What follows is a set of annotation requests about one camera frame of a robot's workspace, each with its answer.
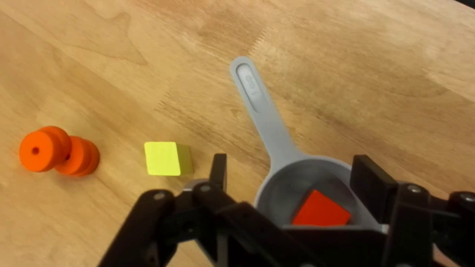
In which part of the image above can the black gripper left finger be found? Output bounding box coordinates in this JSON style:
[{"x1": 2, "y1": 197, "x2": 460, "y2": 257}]
[{"x1": 97, "y1": 154, "x2": 309, "y2": 267}]

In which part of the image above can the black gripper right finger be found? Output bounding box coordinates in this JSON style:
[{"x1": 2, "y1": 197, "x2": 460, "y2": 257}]
[{"x1": 352, "y1": 154, "x2": 475, "y2": 267}]

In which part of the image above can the red-orange cube building block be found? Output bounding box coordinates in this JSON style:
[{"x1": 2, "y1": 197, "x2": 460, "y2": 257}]
[{"x1": 290, "y1": 189, "x2": 353, "y2": 228}]

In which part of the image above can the yellow cube building block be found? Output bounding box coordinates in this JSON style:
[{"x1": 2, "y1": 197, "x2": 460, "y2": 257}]
[{"x1": 143, "y1": 142, "x2": 196, "y2": 179}]

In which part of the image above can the orange disc building block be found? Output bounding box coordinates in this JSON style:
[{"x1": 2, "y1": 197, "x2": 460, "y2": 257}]
[
  {"x1": 54, "y1": 136, "x2": 103, "y2": 179},
  {"x1": 18, "y1": 125, "x2": 73, "y2": 174}
]

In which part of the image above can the grey pot with handle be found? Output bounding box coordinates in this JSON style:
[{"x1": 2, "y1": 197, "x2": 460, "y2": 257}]
[{"x1": 229, "y1": 56, "x2": 392, "y2": 235}]

